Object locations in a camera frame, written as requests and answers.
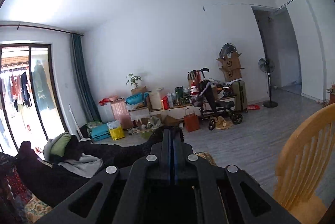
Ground white storage bin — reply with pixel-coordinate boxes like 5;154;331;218
149;88;164;110

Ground curtain rod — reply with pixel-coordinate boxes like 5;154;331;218
0;24;84;37

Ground yellow bag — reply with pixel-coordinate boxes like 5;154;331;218
107;120;125;141

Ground santa doll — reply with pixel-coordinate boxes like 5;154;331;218
190;80;199;97

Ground small cardboard box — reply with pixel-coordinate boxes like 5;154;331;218
326;85;335;105

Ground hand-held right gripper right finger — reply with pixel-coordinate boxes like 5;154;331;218
171;128;301;224

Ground teal basin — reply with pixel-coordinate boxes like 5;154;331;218
125;93;149;105

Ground sunflower blanket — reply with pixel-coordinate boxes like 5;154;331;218
25;152;218;224

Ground plain cardboard box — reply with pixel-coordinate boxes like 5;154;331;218
131;86;147;96

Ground sliding glass door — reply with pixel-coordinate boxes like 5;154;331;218
0;42;70;159

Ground white cloth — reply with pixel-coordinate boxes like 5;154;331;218
129;107;151;122

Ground dark green box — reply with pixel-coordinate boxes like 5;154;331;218
175;86;184;105

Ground pink suitcase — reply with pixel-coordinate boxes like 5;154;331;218
110;101;133;129

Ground white ribbed suitcase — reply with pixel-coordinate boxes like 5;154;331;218
98;104;116;123

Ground green garment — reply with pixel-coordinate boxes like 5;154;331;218
50;133;72;157

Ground potted plant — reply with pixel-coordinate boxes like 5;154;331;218
126;73;142;88

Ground olive green suitcase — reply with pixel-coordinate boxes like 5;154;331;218
230;80;248;113

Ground printed cardboard box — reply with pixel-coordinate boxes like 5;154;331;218
216;52;242;71
219;68;244;83

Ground row of hanging clothes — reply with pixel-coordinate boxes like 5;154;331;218
0;67;33;112

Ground teal curtain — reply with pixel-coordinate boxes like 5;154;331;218
70;34;101;122

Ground low wooden shelf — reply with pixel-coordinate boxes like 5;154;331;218
149;94;237;122

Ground crumpled brown paper bag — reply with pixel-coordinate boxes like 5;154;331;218
162;115;180;127

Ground wooden chair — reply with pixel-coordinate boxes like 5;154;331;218
272;102;335;211

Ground black standing fan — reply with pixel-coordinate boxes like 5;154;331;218
258;57;278;109

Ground grey knit sweater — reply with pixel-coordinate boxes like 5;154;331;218
43;139;104;179

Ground teal suitcase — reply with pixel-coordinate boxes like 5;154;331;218
90;123;112;141

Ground orange paper bag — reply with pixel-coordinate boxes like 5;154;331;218
183;108;200;133

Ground black cart with red items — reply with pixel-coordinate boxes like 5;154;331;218
187;68;243;131

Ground red berry branches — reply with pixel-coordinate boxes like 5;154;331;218
5;169;33;205

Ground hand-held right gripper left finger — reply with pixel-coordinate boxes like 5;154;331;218
34;128;172;224

